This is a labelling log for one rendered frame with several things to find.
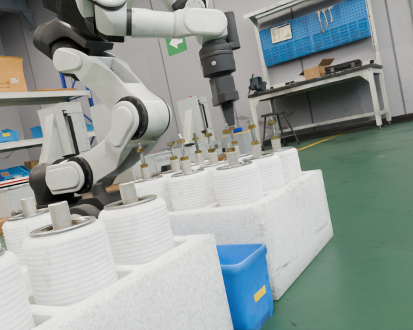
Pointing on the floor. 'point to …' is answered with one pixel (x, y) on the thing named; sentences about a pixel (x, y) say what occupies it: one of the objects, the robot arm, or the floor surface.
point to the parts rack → (48, 97)
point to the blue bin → (246, 284)
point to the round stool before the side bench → (279, 126)
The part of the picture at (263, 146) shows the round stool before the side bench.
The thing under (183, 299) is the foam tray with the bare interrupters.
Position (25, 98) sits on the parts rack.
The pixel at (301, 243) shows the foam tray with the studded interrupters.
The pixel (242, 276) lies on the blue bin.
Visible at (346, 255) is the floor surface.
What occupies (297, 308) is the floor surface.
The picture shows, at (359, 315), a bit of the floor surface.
